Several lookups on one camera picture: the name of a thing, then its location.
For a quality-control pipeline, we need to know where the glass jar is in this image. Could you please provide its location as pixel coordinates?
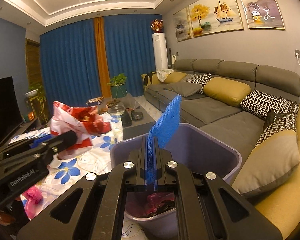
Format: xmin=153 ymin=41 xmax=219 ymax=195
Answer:
xmin=107 ymin=100 xmax=123 ymax=117

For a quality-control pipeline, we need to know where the grey coffee table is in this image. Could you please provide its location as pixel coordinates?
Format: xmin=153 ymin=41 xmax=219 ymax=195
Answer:
xmin=104 ymin=96 xmax=160 ymax=140

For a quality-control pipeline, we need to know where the pink plastic bag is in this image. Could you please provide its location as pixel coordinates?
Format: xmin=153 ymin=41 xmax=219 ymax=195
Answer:
xmin=146 ymin=192 xmax=177 ymax=212
xmin=21 ymin=186 xmax=44 ymax=218

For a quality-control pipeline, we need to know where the purple landscape painting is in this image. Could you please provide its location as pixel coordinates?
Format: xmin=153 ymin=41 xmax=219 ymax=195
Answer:
xmin=235 ymin=0 xmax=285 ymax=30

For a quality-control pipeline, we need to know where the black television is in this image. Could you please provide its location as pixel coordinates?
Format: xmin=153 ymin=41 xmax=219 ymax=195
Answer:
xmin=0 ymin=76 xmax=24 ymax=150

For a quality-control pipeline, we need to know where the blue cloth piece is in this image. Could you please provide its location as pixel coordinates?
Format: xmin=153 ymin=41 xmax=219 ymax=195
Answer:
xmin=146 ymin=94 xmax=183 ymax=189

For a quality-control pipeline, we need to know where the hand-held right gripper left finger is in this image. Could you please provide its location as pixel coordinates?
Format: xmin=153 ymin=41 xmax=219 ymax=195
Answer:
xmin=16 ymin=135 xmax=150 ymax=240

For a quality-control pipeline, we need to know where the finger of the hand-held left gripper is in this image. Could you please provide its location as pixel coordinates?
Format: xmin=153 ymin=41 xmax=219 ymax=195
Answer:
xmin=0 ymin=134 xmax=53 ymax=159
xmin=0 ymin=131 xmax=78 ymax=173

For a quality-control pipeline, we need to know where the flat grey cushion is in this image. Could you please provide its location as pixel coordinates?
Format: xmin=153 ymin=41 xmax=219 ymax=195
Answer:
xmin=165 ymin=81 xmax=203 ymax=97

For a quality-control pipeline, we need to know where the white cloth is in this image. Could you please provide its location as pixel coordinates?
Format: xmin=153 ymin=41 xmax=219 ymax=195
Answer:
xmin=157 ymin=68 xmax=175 ymax=82

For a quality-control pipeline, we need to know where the sailboat and tree painting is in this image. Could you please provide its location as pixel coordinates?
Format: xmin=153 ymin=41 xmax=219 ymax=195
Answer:
xmin=188 ymin=0 xmax=244 ymax=38

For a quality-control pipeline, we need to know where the grey sofa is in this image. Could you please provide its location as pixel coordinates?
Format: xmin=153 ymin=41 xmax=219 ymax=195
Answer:
xmin=141 ymin=59 xmax=300 ymax=170

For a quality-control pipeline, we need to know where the wooden wall panel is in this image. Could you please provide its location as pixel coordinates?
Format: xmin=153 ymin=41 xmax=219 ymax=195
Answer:
xmin=25 ymin=38 xmax=42 ymax=90

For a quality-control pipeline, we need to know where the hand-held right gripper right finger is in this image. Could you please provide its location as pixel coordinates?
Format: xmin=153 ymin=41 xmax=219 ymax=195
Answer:
xmin=152 ymin=135 xmax=283 ymax=240

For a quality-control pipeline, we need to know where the blue curtain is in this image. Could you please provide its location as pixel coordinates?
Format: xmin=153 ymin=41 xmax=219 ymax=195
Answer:
xmin=40 ymin=19 xmax=100 ymax=115
xmin=104 ymin=14 xmax=157 ymax=98

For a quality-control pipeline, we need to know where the black white patterned cushion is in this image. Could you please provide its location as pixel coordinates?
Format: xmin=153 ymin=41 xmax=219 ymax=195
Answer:
xmin=181 ymin=73 xmax=213 ymax=94
xmin=255 ymin=110 xmax=299 ymax=147
xmin=240 ymin=90 xmax=300 ymax=120

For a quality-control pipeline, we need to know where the grey television cabinet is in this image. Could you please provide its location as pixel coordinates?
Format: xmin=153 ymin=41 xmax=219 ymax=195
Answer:
xmin=0 ymin=116 xmax=44 ymax=153

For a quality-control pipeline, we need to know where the large grey cushion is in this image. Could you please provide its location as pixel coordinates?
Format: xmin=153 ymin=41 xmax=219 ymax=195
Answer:
xmin=231 ymin=130 xmax=300 ymax=198

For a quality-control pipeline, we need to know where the green pot gold stand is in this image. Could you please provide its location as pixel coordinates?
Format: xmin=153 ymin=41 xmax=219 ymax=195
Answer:
xmin=111 ymin=82 xmax=127 ymax=100

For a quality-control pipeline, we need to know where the gold plant stand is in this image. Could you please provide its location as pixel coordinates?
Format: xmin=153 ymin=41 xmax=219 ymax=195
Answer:
xmin=27 ymin=96 xmax=44 ymax=120

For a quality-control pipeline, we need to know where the black plastic bag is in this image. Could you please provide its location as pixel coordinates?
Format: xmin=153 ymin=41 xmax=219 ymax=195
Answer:
xmin=140 ymin=200 xmax=177 ymax=217

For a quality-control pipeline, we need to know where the flat printed box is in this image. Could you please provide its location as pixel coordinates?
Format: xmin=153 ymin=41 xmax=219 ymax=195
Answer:
xmin=86 ymin=97 xmax=105 ymax=106

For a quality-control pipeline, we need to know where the red gold flower ornament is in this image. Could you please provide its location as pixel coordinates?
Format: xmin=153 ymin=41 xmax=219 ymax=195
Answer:
xmin=150 ymin=19 xmax=165 ymax=33

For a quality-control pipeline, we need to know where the purple plastic bin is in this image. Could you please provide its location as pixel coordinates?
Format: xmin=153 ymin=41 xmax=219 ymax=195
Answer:
xmin=110 ymin=122 xmax=242 ymax=239

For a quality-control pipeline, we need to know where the orange curtain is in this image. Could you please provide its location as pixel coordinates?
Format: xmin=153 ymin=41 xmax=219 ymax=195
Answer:
xmin=94 ymin=17 xmax=112 ymax=98

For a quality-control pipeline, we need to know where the white standing air conditioner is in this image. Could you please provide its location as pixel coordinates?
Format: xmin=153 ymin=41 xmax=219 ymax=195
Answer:
xmin=152 ymin=32 xmax=168 ymax=72

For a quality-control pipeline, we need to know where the small landscape painting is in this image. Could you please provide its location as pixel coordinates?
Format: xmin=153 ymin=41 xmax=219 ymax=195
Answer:
xmin=173 ymin=7 xmax=192 ymax=42

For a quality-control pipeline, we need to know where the black box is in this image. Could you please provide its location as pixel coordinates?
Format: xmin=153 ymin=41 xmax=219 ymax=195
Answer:
xmin=121 ymin=110 xmax=133 ymax=128

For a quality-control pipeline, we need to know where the large yellow cushion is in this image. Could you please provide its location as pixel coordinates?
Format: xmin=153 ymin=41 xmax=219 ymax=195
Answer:
xmin=203 ymin=77 xmax=252 ymax=107

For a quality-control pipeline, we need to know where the red and white plastic bag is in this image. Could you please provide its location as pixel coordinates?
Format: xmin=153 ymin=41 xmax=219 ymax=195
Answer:
xmin=50 ymin=101 xmax=113 ymax=159

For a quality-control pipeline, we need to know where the small yellow cushion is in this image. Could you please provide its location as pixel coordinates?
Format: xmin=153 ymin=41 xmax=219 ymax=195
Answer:
xmin=164 ymin=72 xmax=188 ymax=84

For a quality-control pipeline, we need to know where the trailing plant white pot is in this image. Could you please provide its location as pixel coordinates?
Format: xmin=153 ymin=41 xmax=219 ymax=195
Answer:
xmin=25 ymin=84 xmax=48 ymax=123

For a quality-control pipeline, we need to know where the green leafy plant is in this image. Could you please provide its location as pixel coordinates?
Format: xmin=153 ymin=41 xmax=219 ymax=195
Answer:
xmin=107 ymin=73 xmax=128 ymax=87

